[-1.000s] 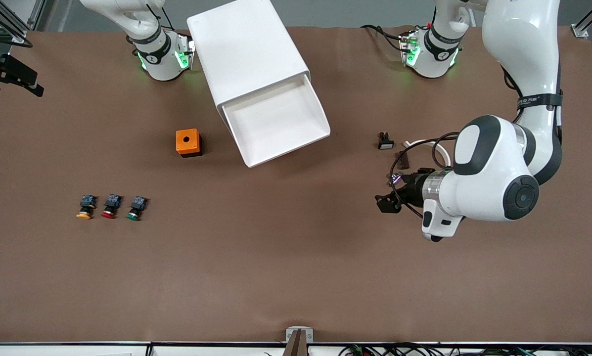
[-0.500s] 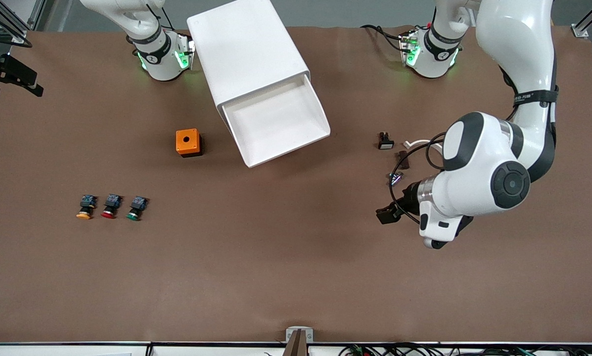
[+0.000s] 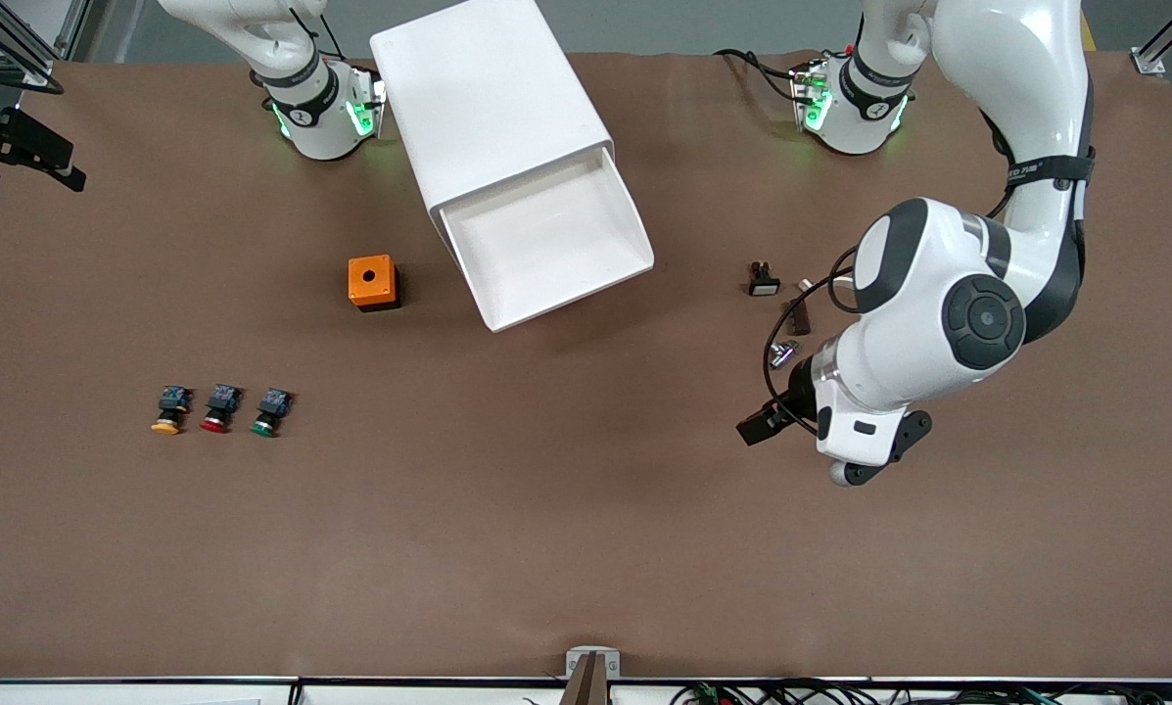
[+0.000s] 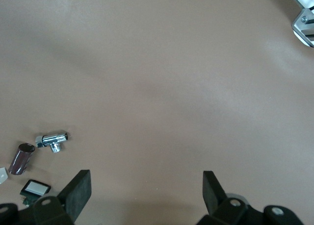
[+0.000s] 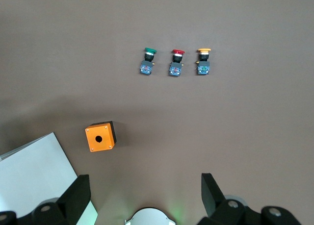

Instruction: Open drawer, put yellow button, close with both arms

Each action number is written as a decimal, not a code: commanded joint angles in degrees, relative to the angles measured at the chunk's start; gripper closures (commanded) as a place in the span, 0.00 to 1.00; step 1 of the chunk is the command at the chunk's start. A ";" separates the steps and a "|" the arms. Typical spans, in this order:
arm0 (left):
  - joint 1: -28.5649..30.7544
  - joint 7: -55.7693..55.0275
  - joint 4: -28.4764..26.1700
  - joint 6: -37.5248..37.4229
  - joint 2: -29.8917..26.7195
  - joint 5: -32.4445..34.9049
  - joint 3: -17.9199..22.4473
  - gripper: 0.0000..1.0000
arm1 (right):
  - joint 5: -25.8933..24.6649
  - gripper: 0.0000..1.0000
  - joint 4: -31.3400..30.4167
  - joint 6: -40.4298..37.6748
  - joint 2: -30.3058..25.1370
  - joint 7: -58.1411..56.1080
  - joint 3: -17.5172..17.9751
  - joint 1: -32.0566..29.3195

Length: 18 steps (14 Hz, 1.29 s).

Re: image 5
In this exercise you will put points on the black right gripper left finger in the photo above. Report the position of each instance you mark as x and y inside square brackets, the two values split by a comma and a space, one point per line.
[76, 193]

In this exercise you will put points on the white drawer cabinet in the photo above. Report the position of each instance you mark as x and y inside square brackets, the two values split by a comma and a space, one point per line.
[34, 171]

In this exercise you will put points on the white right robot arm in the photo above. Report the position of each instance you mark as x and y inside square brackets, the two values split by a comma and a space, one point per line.
[149, 217]

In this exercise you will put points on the yellow mushroom push button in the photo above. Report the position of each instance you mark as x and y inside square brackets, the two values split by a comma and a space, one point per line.
[203, 63]

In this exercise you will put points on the red mushroom push button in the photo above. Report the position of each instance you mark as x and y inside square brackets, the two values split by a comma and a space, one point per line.
[176, 64]

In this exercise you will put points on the green mushroom push button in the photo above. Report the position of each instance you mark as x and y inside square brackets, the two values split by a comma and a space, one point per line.
[147, 63]

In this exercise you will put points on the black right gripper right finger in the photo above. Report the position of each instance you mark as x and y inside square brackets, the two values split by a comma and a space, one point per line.
[212, 198]

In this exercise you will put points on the orange button enclosure box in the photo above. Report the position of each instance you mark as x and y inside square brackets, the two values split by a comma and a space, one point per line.
[98, 139]

